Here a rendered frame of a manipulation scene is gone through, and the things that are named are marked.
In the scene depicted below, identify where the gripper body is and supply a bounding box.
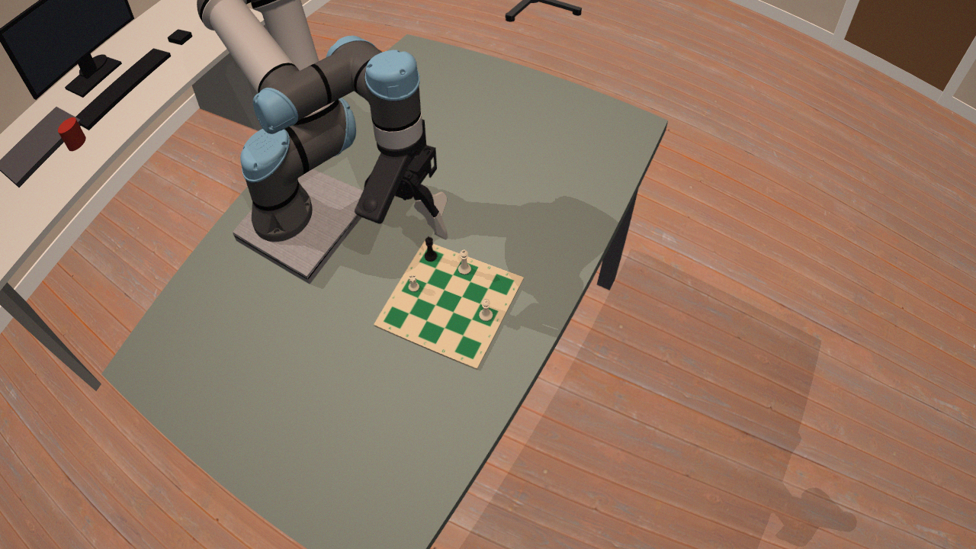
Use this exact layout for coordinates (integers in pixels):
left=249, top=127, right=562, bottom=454
left=377, top=120, right=437, bottom=200

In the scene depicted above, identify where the black chess piece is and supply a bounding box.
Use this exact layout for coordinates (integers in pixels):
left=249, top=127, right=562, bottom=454
left=425, top=236, right=437, bottom=262

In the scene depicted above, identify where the green and cream chessboard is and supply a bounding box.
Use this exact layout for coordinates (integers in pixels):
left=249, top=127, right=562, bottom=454
left=374, top=241, right=524, bottom=370

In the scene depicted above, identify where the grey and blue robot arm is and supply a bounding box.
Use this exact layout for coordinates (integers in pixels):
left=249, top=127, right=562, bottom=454
left=197, top=0, right=422, bottom=242

